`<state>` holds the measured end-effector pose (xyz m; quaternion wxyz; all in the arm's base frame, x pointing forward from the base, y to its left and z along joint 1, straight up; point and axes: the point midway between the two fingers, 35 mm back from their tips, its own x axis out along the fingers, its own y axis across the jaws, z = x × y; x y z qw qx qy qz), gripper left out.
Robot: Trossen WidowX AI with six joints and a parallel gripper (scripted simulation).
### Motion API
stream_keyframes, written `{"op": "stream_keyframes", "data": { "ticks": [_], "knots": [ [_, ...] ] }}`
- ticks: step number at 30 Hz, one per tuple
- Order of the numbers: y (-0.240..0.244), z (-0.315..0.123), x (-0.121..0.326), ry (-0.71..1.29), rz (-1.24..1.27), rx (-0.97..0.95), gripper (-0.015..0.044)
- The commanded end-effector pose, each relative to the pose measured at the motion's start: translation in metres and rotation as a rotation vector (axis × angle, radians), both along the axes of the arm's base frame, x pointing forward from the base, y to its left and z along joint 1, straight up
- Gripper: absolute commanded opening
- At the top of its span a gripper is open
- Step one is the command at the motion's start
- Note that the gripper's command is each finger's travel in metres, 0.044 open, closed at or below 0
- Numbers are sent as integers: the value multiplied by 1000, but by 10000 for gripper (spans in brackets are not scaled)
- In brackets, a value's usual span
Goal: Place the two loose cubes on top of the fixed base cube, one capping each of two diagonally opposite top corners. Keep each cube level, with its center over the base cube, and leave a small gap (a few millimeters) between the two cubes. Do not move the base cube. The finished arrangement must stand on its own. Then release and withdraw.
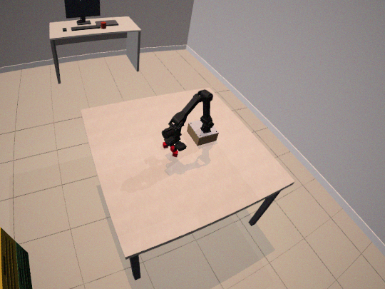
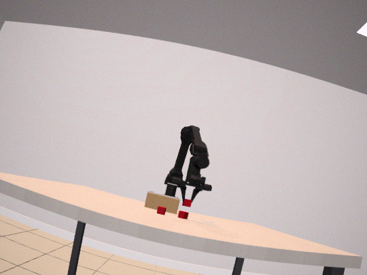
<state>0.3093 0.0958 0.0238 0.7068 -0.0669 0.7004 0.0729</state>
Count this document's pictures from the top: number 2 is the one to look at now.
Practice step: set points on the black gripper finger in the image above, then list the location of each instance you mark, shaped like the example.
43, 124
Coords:
183, 191
194, 194

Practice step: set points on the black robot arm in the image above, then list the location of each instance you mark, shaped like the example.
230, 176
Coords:
190, 135

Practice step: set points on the red cube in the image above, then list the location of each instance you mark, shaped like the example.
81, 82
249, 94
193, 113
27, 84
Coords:
161, 210
182, 215
187, 203

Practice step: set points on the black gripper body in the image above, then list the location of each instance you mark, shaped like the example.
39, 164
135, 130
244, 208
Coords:
194, 171

